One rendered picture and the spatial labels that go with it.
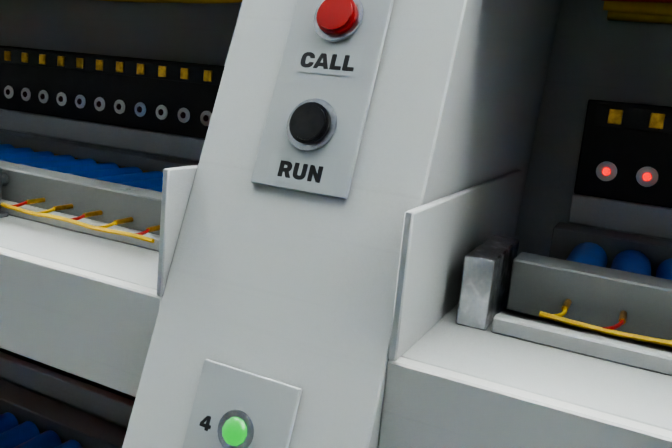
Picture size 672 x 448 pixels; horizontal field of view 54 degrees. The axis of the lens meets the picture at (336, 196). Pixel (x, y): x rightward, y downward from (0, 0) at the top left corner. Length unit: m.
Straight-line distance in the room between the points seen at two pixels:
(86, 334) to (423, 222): 0.15
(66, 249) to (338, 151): 0.15
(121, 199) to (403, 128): 0.17
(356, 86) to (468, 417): 0.12
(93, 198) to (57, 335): 0.08
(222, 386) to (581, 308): 0.14
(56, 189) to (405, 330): 0.22
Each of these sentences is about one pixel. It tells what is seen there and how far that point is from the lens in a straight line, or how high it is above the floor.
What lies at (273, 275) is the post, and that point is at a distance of 0.24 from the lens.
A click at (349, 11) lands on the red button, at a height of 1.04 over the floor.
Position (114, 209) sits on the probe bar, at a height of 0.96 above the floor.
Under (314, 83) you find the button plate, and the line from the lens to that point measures 0.25.
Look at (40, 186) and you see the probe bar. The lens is 0.39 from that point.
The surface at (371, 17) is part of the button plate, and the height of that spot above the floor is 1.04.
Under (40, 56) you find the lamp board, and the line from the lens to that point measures 0.60.
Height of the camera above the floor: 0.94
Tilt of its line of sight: 8 degrees up
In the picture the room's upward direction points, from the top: 13 degrees clockwise
